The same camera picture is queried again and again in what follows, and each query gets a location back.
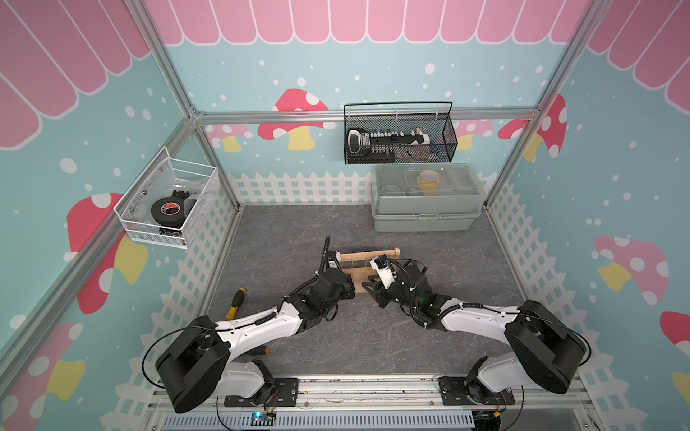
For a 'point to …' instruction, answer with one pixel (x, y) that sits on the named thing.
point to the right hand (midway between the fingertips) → (365, 281)
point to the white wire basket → (166, 176)
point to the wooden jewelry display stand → (358, 265)
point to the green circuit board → (260, 418)
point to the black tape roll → (169, 210)
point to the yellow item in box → (429, 179)
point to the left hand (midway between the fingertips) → (351, 280)
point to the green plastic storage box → (427, 197)
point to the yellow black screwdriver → (236, 301)
